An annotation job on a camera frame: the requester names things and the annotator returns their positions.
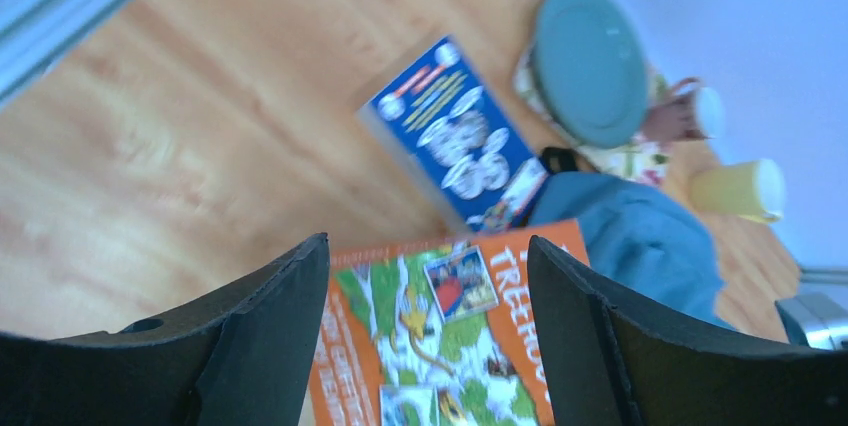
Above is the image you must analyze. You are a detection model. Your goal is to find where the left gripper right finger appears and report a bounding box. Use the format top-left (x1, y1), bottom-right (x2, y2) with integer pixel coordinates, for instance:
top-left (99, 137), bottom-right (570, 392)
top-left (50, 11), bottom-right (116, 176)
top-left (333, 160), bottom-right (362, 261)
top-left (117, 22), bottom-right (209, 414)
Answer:
top-left (527, 236), bottom-right (847, 425)

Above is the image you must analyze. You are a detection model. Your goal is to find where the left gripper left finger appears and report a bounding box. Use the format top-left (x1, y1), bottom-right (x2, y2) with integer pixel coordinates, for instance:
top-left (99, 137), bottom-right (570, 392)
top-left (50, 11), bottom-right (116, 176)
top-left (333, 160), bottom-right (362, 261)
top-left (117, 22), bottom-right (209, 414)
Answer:
top-left (1, 233), bottom-right (330, 425)

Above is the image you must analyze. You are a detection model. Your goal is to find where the blue fabric backpack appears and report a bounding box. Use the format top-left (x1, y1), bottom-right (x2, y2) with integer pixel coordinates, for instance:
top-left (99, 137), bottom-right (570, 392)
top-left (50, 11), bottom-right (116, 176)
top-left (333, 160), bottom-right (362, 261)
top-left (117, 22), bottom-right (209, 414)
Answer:
top-left (527, 146), bottom-right (730, 328)

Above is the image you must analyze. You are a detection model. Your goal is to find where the orange treehouse book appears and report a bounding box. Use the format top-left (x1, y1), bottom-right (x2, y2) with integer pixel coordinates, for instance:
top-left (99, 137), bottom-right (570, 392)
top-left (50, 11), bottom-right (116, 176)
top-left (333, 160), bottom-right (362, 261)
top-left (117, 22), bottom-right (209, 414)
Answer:
top-left (307, 220), bottom-right (587, 425)

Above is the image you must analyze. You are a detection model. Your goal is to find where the dark blue paperback book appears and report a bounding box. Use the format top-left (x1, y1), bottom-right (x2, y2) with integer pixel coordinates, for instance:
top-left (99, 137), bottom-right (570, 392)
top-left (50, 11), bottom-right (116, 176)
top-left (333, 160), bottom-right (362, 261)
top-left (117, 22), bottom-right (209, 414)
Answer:
top-left (358, 36), bottom-right (548, 233)

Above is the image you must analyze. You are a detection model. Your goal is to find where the floral serving tray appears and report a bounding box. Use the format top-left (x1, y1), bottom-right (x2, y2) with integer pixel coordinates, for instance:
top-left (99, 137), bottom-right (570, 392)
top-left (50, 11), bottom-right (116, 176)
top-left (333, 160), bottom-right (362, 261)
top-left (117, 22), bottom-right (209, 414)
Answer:
top-left (513, 0), bottom-right (670, 186)

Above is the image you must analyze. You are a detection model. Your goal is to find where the yellow ceramic mug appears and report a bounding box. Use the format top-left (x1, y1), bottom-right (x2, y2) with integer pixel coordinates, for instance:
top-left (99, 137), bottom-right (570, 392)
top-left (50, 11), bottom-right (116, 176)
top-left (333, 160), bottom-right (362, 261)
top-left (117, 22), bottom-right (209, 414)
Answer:
top-left (689, 159), bottom-right (787, 224)

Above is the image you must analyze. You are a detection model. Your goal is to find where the pink patterned mug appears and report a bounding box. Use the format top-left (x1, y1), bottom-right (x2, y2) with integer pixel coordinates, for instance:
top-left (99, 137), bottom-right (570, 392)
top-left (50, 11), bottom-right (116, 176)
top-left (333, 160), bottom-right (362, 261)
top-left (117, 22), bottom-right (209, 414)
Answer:
top-left (641, 77), bottom-right (725, 142)

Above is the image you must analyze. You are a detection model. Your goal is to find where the green ceramic plate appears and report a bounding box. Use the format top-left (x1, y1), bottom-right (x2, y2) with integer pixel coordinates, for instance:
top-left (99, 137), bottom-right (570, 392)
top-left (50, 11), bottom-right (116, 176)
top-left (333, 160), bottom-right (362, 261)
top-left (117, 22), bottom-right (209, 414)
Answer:
top-left (531, 0), bottom-right (648, 149)

